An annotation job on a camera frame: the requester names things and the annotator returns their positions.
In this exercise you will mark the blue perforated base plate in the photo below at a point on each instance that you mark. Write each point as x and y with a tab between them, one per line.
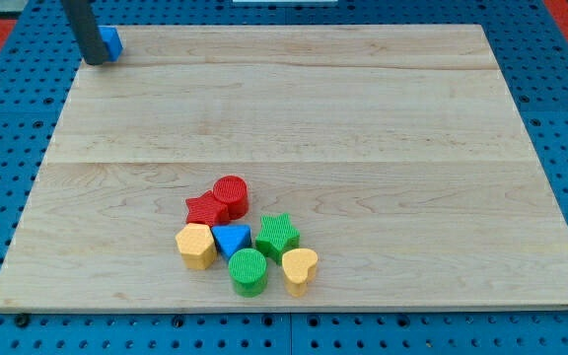
37	67

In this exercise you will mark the green cylinder block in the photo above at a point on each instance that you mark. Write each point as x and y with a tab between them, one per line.
248	272

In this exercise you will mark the yellow pentagon block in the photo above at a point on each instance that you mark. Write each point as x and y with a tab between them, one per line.
196	246

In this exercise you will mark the green star block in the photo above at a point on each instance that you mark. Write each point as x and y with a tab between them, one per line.
277	235

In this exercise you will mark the blue cube block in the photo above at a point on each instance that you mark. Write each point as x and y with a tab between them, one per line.
112	41

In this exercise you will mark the red star block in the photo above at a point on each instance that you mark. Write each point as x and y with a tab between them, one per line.
207	210

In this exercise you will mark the red cylinder block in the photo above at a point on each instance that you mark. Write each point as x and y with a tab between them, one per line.
234	193

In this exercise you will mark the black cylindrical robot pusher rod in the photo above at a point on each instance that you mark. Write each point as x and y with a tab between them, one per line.
83	24

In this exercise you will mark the yellow heart block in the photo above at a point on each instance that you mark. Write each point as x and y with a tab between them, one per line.
300	266

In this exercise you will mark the blue triangle block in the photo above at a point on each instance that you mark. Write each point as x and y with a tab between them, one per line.
231	238

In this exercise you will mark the light wooden board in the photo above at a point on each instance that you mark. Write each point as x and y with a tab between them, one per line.
397	152

